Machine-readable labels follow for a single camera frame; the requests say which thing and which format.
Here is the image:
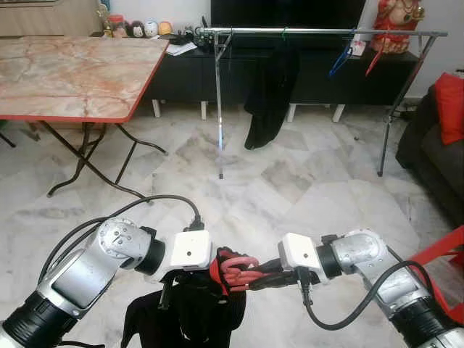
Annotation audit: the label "red plastic hanger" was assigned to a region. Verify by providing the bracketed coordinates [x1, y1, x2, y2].
[217, 248, 262, 292]
[365, 40, 385, 77]

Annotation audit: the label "black garment with red trim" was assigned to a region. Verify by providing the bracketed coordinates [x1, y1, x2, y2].
[120, 246, 291, 348]

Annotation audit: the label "blue plastic hanger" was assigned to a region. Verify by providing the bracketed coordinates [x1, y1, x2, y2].
[328, 29, 358, 78]

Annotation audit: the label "red plastic stool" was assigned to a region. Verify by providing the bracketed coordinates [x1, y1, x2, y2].
[410, 225, 464, 323]

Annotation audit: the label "plain black garment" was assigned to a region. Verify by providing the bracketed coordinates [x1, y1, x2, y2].
[244, 40, 302, 151]

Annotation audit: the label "black TV console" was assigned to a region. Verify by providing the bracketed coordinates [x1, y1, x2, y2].
[149, 33, 436, 123]

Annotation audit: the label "dark brown sofa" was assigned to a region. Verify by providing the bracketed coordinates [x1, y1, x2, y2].
[395, 86, 464, 227]

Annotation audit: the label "white papers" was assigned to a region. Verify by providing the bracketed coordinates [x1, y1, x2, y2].
[165, 42, 198, 57]

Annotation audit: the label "red cushion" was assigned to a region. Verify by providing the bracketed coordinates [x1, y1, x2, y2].
[434, 72, 464, 146]

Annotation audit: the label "silver metal clothes rack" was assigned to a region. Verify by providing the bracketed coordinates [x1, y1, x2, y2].
[194, 26, 449, 179]

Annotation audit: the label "black television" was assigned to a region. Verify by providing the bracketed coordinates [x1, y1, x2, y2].
[210, 0, 368, 50]

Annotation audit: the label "red laughing Buddha statue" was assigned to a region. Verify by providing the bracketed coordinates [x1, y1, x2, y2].
[370, 0, 426, 55]

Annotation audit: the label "gold trophy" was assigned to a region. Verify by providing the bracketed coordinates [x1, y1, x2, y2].
[96, 0, 113, 37]

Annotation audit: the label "light wooden cabinet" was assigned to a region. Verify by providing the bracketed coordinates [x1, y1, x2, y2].
[0, 0, 102, 37]

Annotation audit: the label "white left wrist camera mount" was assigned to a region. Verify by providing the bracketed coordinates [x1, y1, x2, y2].
[161, 230, 213, 280]

